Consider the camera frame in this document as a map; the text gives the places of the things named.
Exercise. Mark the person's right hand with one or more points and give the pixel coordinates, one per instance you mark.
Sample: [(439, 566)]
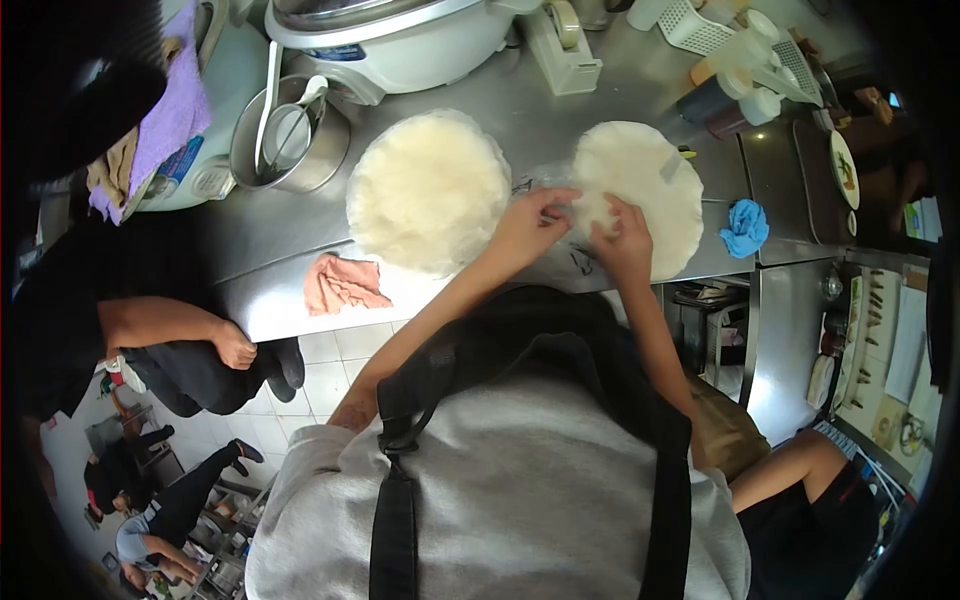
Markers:
[(626, 244)]

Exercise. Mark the person's left hand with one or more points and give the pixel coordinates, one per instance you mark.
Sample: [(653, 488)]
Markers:
[(521, 232)]

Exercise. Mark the person's right fingers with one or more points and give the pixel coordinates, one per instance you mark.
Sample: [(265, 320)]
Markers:
[(609, 217)]

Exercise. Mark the person's left thumb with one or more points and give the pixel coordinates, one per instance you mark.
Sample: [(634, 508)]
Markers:
[(559, 225)]

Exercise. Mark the person's left fingers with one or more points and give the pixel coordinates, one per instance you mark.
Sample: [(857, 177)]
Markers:
[(555, 197)]

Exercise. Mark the clear plastic bag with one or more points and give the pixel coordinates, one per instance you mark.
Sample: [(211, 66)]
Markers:
[(538, 180)]

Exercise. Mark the bagged stack of round wrappers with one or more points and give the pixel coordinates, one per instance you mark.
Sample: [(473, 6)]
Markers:
[(427, 191)]

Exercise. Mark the blue cloth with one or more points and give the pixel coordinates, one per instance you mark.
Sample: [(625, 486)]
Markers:
[(745, 229)]

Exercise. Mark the white tape dispenser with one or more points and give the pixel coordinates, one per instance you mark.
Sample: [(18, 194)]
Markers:
[(562, 56)]

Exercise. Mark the dark sauce squeeze bottle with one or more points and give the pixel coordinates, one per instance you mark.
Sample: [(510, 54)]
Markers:
[(709, 99)]

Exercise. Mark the brown sauce squeeze bottle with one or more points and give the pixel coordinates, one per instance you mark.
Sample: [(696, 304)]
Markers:
[(739, 116)]

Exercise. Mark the orange sauce squeeze bottle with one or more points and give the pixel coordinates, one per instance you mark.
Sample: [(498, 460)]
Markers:
[(731, 60)]

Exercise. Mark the dark tray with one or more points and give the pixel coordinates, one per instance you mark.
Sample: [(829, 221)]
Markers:
[(817, 187)]

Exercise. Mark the white plastic basket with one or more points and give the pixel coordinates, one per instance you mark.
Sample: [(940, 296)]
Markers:
[(697, 26)]

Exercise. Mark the white rice cooker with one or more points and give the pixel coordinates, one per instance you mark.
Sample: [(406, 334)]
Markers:
[(397, 45)]

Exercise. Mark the pink cloth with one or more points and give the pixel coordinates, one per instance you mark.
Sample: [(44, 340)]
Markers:
[(345, 285)]

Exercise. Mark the steel pot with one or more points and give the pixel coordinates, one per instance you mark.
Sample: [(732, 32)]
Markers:
[(322, 157)]

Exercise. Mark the plate with food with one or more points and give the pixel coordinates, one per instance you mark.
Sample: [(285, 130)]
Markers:
[(845, 169)]

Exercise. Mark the brown bag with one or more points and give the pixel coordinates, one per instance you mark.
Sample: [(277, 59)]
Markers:
[(724, 431)]

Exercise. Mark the person's body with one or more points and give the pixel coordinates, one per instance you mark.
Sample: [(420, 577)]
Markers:
[(525, 480)]

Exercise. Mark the white ladle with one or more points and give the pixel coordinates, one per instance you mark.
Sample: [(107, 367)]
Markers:
[(268, 97)]

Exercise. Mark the board with paper notes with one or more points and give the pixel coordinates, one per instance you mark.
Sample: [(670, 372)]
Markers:
[(900, 352)]

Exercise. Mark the pale green rice cooker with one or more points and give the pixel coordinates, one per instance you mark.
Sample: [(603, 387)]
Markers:
[(229, 97)]

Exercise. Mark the person's legs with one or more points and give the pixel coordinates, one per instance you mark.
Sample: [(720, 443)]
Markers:
[(802, 517)]

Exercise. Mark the purple towel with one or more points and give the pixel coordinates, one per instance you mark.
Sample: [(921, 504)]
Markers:
[(169, 127)]

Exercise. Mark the beige cloth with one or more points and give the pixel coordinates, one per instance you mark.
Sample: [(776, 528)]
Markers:
[(112, 176)]

